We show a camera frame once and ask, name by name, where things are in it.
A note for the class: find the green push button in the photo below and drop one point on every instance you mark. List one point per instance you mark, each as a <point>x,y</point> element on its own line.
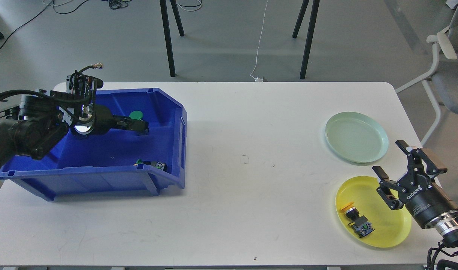
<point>136,115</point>
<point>157,164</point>

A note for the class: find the black stand leg right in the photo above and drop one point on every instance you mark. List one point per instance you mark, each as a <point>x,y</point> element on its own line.
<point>310,32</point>

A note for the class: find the blue plastic bin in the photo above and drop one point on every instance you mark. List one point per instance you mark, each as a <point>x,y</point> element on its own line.
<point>104,163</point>

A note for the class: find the grey office chair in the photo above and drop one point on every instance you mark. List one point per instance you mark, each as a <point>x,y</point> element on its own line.
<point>443,72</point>

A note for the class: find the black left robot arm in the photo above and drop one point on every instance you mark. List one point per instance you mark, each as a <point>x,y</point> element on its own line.
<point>42,120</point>

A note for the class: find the black stand leg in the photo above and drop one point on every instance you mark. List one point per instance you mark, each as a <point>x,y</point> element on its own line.
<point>167,33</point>
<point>310,32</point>

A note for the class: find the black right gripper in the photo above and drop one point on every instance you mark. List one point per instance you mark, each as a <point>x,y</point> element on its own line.
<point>417,190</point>

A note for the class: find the yellow plate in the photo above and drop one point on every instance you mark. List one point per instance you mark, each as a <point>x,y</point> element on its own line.
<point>391,227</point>

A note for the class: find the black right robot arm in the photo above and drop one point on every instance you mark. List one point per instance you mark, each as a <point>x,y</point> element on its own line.
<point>446,254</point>

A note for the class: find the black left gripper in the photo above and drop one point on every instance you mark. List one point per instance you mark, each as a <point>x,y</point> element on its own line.
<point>103,120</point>

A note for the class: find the yellow push button front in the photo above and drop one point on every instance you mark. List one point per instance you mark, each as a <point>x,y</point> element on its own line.
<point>359,223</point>

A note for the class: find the pale green plate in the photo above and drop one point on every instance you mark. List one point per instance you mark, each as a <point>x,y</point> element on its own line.
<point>356,137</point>

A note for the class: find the black stand leg left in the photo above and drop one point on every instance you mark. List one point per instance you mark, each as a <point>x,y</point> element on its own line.
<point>167,33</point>

